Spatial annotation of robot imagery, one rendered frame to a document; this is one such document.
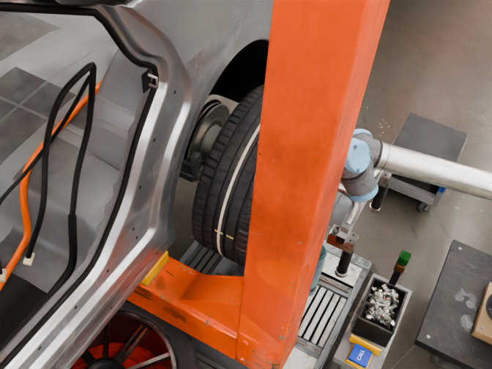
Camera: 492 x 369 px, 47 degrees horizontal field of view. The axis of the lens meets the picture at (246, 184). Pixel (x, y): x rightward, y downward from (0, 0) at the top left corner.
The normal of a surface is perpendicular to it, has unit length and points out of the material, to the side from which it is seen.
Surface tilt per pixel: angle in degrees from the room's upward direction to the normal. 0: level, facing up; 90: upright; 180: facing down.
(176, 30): 82
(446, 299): 0
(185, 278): 0
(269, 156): 90
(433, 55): 0
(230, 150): 35
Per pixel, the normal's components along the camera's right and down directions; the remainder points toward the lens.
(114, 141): -0.40, 0.25
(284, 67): -0.48, 0.63
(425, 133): 0.06, -0.67
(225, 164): -0.29, -0.06
